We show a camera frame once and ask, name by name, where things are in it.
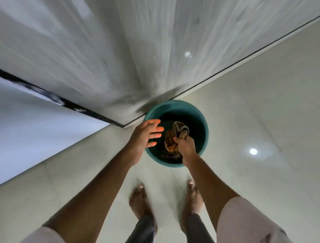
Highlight person's right hand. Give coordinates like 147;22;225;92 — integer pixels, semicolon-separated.
173;136;200;168

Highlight person's left hand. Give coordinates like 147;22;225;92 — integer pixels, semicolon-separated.
126;119;165;166

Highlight orange brown cloth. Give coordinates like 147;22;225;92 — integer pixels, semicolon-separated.
164;121;190;159

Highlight person's left forearm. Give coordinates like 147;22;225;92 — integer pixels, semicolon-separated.
42;150;137;243

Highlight person's right forearm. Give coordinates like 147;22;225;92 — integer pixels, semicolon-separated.
182;154;241;232

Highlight teal plastic bucket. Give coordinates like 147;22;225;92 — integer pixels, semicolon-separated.
143;100;209;168

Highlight person's left foot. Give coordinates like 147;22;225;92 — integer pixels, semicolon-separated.
129;183;158;234

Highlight person's foot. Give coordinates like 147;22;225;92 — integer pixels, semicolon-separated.
129;183;158;234
180;179;205;234

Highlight person's right foot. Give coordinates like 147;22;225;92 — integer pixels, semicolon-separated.
180;179;205;234

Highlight grey trousers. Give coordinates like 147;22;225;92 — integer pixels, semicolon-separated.
124;213;215;243

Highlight white shirt sleeve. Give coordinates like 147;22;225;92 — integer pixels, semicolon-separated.
216;196;293;243
19;226;67;243

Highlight black threshold strip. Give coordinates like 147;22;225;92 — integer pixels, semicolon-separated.
0;69;123;127

